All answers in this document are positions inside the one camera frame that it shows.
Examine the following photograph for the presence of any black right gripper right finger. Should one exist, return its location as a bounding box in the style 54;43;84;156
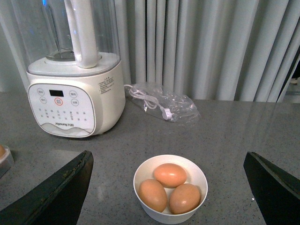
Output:
243;152;300;225

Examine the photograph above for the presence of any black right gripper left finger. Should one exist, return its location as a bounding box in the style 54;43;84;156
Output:
0;150;94;225

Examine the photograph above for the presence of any brown egg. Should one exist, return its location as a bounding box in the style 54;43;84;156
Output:
138;179;168;212
0;145;6;159
153;163;187;188

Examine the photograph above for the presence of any clear plastic egg box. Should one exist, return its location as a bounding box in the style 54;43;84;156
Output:
0;145;15;178

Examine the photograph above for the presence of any brown egg in bowl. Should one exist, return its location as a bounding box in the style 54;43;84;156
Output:
153;163;187;188
138;179;168;212

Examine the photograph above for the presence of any white round bowl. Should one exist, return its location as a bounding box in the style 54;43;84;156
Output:
133;155;208;225

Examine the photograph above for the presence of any white Joyoung blender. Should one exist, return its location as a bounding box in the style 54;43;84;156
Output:
11;0;125;138

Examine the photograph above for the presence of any clear plastic bag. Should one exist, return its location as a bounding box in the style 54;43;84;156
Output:
124;82;201;124

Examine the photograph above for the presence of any white power cable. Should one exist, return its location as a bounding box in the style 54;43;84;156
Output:
123;84;173;120

